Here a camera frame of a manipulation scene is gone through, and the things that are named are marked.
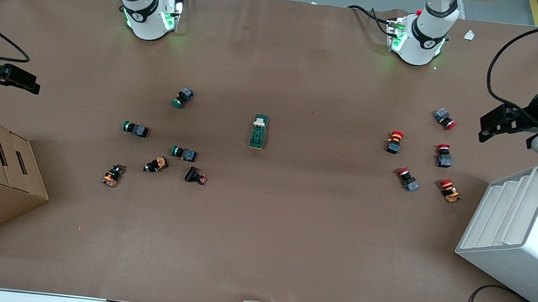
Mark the black left base cable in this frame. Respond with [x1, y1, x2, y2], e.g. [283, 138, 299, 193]
[345, 4, 397, 37]

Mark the white stepped rack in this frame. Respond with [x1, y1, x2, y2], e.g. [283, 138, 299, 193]
[449, 146, 538, 302]

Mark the green push button switch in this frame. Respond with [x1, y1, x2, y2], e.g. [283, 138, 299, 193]
[121, 120, 150, 139]
[171, 86, 194, 110]
[170, 144, 198, 163]

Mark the red mushroom button orange block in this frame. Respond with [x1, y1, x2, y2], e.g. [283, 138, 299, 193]
[437, 177, 463, 204]
[385, 129, 405, 155]

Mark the black button orange block switch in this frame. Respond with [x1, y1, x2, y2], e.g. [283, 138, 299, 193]
[101, 163, 125, 189]
[143, 155, 169, 175]

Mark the black switch with red button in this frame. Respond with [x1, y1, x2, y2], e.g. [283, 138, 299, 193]
[183, 165, 209, 186]

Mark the red mushroom button blue block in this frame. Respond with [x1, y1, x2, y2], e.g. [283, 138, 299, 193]
[435, 143, 454, 169]
[394, 166, 421, 193]
[433, 107, 458, 131]

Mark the green load switch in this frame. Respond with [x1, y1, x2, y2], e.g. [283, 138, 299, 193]
[248, 113, 270, 151]

